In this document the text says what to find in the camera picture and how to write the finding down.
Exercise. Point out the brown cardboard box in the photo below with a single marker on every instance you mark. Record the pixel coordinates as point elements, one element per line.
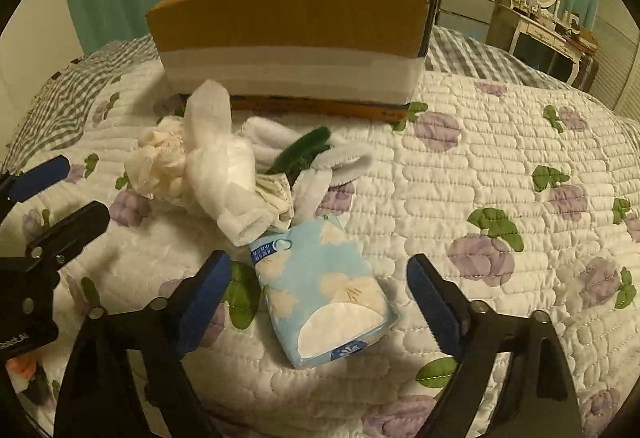
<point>290,27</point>

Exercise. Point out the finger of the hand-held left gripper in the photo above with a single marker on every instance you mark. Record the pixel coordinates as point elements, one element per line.
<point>70,228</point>
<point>40,179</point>

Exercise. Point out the dark green fuzzy cloth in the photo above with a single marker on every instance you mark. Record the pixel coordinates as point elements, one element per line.
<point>295,150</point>

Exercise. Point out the silver small fridge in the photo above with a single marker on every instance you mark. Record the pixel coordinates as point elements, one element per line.
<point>467,0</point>

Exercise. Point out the grey and white sock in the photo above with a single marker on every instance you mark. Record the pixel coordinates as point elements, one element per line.
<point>345,160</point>

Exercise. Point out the cream crumpled cloth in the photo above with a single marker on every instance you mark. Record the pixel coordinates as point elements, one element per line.
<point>155,160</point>

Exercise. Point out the small white sock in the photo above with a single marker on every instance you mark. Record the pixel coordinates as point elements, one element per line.
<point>270,135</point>

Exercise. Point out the large white sock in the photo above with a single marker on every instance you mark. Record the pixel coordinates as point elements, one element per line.
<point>220,172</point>

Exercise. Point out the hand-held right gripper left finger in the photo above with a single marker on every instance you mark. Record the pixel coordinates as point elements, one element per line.
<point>204,305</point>

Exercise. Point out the grey checked bed sheet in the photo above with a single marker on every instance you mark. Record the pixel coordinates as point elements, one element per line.
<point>65,92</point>

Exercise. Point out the white slatted door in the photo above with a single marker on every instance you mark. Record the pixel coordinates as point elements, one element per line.
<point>622,57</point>

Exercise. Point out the white floral quilt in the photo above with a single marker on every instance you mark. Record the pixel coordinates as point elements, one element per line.
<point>500,198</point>

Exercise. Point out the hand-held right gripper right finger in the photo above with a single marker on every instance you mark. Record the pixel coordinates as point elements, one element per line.
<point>434,305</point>

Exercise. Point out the white printed small cloth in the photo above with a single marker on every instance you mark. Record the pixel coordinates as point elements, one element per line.
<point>274,198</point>

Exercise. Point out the blue cloud print tissue pack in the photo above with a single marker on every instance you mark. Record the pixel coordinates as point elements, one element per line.
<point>320,290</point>

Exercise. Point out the white dressing table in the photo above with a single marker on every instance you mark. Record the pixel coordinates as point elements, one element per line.
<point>540,42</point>

